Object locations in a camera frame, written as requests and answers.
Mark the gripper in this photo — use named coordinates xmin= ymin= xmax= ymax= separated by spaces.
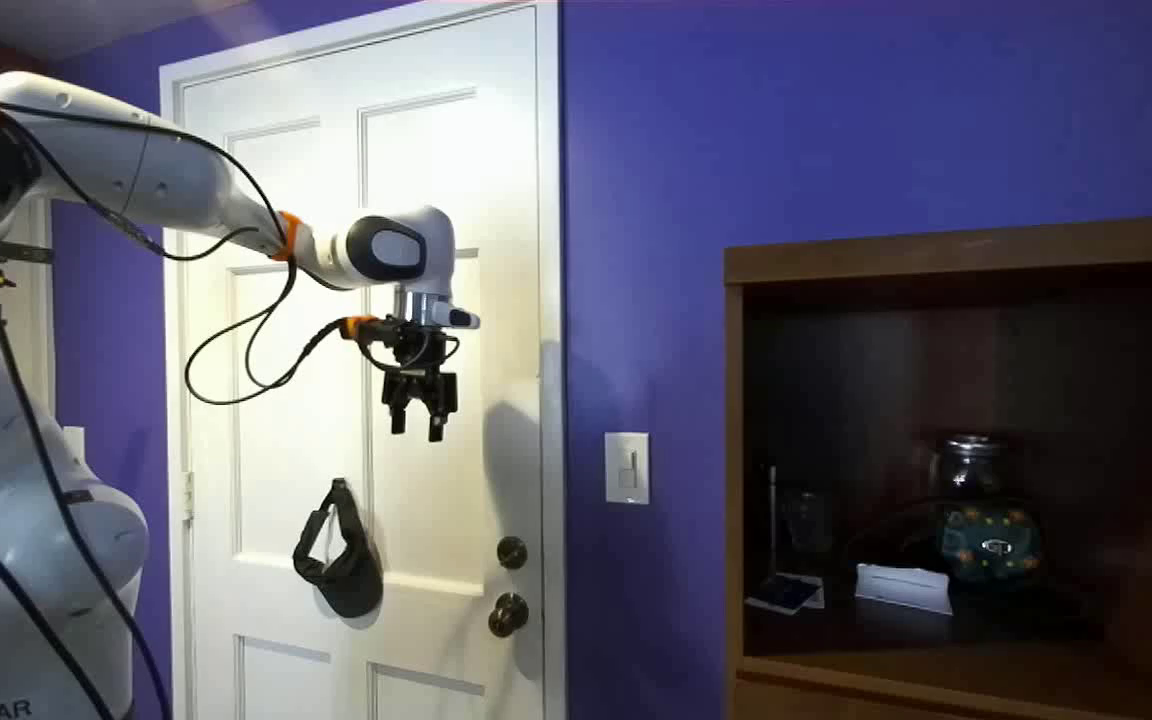
xmin=383 ymin=327 xmax=461 ymax=443

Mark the black half head cap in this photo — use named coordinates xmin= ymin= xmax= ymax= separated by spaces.
xmin=293 ymin=478 xmax=385 ymax=619

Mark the brown wooden cabinet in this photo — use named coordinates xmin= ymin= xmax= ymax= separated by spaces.
xmin=723 ymin=212 xmax=1152 ymax=720

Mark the white panel door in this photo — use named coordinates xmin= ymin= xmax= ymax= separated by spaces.
xmin=159 ymin=0 xmax=565 ymax=720

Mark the dark round door knob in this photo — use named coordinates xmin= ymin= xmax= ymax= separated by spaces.
xmin=488 ymin=592 xmax=530 ymax=639

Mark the clear drinking glass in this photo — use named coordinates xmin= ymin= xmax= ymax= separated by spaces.
xmin=782 ymin=487 xmax=829 ymax=553

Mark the small dark booklet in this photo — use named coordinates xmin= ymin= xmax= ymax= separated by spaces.
xmin=744 ymin=572 xmax=825 ymax=615

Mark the white folded card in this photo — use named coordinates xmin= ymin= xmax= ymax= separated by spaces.
xmin=854 ymin=563 xmax=954 ymax=616

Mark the dark floral ceramic jar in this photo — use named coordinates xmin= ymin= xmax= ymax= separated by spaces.
xmin=932 ymin=432 xmax=1043 ymax=587

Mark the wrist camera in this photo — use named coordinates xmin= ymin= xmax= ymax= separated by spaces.
xmin=362 ymin=317 xmax=419 ymax=348

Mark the white wall switch plate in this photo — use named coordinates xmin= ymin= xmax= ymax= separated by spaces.
xmin=604 ymin=431 xmax=651 ymax=506

